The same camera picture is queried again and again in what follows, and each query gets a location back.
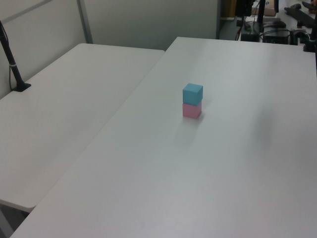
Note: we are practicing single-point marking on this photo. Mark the yellow board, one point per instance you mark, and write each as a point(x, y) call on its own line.
point(227, 8)

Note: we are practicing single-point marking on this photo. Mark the black electronics box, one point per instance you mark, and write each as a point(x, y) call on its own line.
point(276, 37)

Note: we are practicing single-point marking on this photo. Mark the black keyboard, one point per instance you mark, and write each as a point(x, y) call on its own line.
point(301, 15)

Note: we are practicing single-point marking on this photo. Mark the blue cube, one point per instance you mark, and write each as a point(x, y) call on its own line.
point(192, 94)

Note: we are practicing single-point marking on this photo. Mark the pink cube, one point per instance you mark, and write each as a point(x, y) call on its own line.
point(190, 110)

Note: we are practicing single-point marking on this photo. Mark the black table clamp stand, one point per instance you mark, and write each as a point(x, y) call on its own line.
point(311, 42)

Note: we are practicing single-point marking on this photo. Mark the white side table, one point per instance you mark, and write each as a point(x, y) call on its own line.
point(62, 106)

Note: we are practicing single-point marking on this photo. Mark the black monitor stand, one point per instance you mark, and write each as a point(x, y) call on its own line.
point(259, 17)

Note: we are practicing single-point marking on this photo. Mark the small black box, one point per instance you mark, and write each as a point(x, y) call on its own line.
point(249, 37)

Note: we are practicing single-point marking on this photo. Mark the grey partition post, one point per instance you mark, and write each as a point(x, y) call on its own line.
point(85, 22)

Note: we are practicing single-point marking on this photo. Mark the black camera stand pole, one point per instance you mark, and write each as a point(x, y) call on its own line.
point(11, 64)

